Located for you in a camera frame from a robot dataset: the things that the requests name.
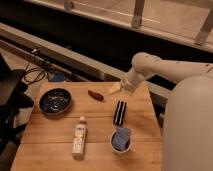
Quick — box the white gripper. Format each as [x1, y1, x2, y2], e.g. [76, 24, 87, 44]
[108, 68, 145, 94]

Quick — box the dark ceramic bowl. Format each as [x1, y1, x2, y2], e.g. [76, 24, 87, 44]
[39, 88, 72, 116]

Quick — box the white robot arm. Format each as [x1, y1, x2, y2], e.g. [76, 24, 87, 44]
[109, 52, 213, 171]

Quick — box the brown wooden piece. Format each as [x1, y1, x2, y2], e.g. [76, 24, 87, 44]
[88, 90, 104, 101]

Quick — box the blue packet in cup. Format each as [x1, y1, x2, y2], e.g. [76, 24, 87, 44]
[112, 127, 131, 151]

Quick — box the white cup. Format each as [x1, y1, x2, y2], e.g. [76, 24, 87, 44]
[110, 131, 131, 154]

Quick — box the blue object on floor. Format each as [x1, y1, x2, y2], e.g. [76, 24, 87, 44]
[50, 73, 67, 82]

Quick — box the white tube bottle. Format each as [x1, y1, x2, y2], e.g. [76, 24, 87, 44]
[72, 116, 87, 157]

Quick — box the black chair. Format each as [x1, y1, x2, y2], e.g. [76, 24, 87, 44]
[0, 53, 34, 154]

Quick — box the black cable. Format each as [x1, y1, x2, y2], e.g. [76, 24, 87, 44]
[22, 48, 51, 84]

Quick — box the wooden window frame rail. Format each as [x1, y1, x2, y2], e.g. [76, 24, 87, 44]
[25, 0, 213, 53]

